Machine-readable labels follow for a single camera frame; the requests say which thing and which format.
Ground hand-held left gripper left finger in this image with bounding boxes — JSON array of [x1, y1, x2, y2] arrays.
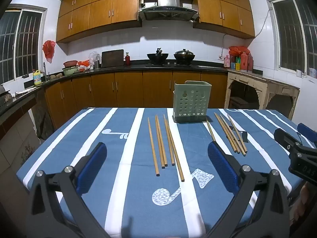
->
[[25, 142, 108, 238]]

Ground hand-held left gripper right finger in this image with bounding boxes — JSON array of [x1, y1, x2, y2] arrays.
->
[[207, 141, 291, 238]]

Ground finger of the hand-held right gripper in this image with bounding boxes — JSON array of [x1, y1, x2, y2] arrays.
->
[[297, 123, 317, 149], [274, 128, 303, 154]]

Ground green perforated chopstick holder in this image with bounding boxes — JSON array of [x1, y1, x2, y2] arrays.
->
[[172, 81, 212, 124]]

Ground person's right hand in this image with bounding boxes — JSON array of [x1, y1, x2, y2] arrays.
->
[[293, 182, 314, 228]]

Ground small black clip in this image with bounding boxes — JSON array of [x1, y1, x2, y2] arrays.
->
[[230, 126, 248, 143]]

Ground blue striped tablecloth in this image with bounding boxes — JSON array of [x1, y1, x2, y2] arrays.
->
[[16, 107, 315, 238]]

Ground beige carved side table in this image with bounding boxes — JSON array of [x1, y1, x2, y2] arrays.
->
[[224, 69, 301, 119]]

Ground cardboard box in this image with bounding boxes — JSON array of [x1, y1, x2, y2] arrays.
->
[[0, 97, 53, 176]]

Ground wooden lower cabinets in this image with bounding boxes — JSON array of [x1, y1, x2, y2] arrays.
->
[[45, 71, 228, 139]]

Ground wooden cabinets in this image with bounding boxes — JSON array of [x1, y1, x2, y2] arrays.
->
[[45, 71, 228, 139], [56, 0, 255, 44]]

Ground barred window with mesh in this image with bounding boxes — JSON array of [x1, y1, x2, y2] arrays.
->
[[269, 0, 317, 73]]

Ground red bag on boxes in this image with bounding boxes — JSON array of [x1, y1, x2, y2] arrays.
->
[[228, 46, 248, 55]]

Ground green rimmed basin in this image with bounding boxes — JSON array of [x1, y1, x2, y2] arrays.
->
[[62, 66, 80, 76]]

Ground white dish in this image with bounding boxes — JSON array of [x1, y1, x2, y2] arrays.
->
[[15, 88, 37, 96]]

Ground gas stove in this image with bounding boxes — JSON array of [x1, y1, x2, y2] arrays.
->
[[145, 62, 200, 68]]

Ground black kitchen countertop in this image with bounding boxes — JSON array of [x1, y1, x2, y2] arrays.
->
[[0, 59, 263, 119]]

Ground dark wooden cutting board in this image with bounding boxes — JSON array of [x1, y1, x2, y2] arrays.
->
[[101, 49, 124, 68]]

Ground white plastic bag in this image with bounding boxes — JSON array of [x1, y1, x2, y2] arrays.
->
[[89, 51, 101, 65]]

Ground black pot with lid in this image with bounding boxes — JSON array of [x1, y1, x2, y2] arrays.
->
[[173, 49, 196, 61]]

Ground black wok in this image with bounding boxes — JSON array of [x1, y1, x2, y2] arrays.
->
[[147, 47, 169, 60]]

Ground hanging red plastic bag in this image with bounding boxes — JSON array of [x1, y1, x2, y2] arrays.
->
[[42, 40, 56, 63]]

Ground barred window with wide bars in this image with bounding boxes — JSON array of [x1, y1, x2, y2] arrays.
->
[[0, 9, 46, 85]]

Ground wooden upper cabinets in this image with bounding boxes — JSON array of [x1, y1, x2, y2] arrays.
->
[[56, 0, 255, 44]]

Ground white wall cable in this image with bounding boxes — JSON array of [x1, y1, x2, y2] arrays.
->
[[217, 9, 272, 60]]

